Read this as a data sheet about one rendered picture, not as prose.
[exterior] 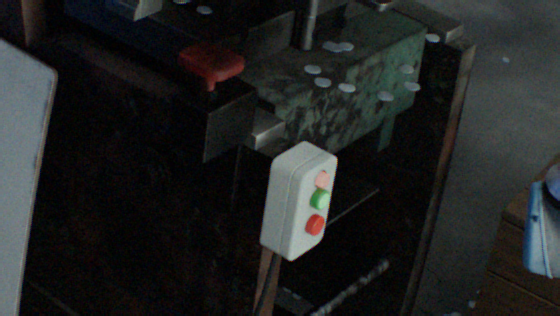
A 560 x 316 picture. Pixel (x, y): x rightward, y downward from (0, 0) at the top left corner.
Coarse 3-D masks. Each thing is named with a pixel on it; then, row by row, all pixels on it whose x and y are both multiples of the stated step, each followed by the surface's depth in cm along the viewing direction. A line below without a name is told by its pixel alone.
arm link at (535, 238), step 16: (544, 192) 144; (528, 208) 149; (544, 208) 143; (528, 224) 145; (544, 224) 143; (528, 240) 144; (544, 240) 142; (528, 256) 144; (544, 256) 143; (544, 272) 146
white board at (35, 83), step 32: (0, 64) 178; (32, 64) 174; (0, 96) 179; (32, 96) 175; (0, 128) 181; (32, 128) 176; (0, 160) 182; (32, 160) 177; (0, 192) 183; (32, 192) 178; (0, 224) 185; (0, 256) 186; (0, 288) 188
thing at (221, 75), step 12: (192, 48) 144; (204, 48) 145; (216, 48) 145; (180, 60) 143; (192, 60) 142; (204, 60) 142; (216, 60) 143; (228, 60) 143; (240, 60) 143; (204, 72) 141; (216, 72) 140; (228, 72) 141; (240, 72) 144; (204, 84) 145
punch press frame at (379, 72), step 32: (64, 32) 180; (96, 32) 176; (352, 32) 180; (384, 32) 182; (416, 32) 184; (160, 64) 169; (256, 64) 167; (288, 64) 169; (320, 64) 170; (352, 64) 171; (384, 64) 179; (416, 64) 189; (288, 96) 161; (320, 96) 168; (352, 96) 175; (288, 128) 164; (320, 128) 172; (352, 128) 180; (384, 128) 189; (352, 288) 204
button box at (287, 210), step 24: (312, 144) 156; (288, 168) 150; (312, 168) 150; (288, 192) 151; (312, 192) 153; (264, 216) 155; (288, 216) 153; (264, 240) 157; (288, 240) 154; (312, 240) 159; (72, 264) 187; (120, 288) 181; (264, 288) 160
